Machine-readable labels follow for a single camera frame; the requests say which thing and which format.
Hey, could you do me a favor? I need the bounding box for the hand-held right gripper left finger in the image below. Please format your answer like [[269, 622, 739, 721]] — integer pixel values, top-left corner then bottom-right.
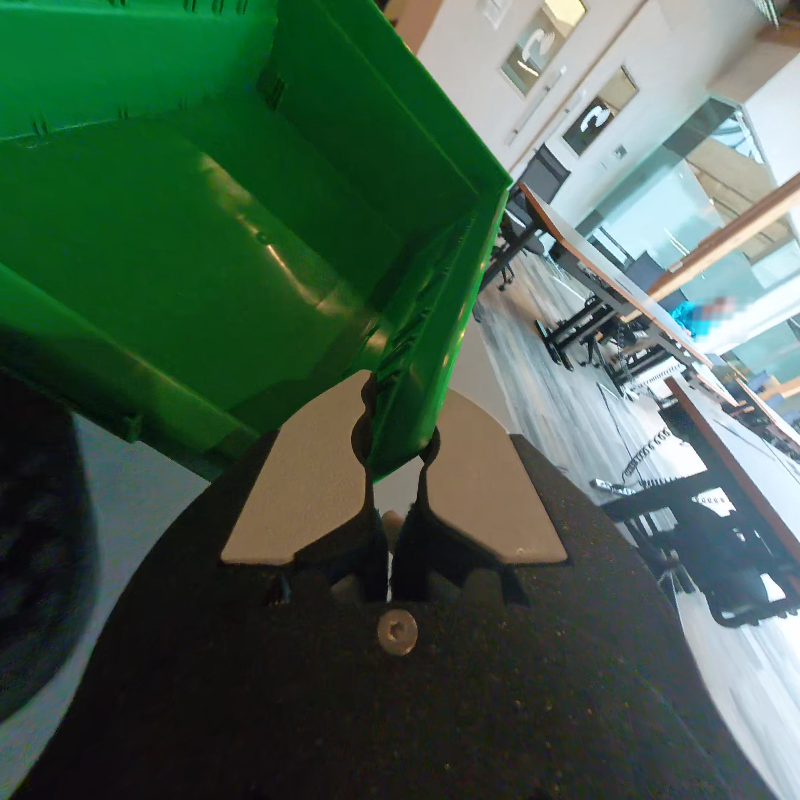
[[219, 370, 390, 602]]

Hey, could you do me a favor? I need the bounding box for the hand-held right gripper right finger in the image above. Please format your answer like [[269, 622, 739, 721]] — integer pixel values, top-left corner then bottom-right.
[[391, 387, 568, 607]]

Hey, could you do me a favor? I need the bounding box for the green plastic bin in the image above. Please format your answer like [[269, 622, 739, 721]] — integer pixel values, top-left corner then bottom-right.
[[0, 0, 515, 483]]

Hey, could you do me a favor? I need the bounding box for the black office chair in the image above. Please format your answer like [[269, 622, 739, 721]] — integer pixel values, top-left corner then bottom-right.
[[497, 144, 570, 291], [603, 462, 800, 629]]

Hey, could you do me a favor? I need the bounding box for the wooden top desk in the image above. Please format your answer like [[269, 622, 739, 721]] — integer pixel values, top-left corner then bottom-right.
[[484, 181, 715, 379], [662, 374, 800, 563]]

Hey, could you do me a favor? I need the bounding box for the black textured wrist rest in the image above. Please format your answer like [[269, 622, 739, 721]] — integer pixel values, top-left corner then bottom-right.
[[0, 369, 99, 721]]

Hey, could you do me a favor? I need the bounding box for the coiled white cable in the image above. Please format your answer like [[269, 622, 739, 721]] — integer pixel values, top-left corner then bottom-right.
[[590, 425, 673, 495]]

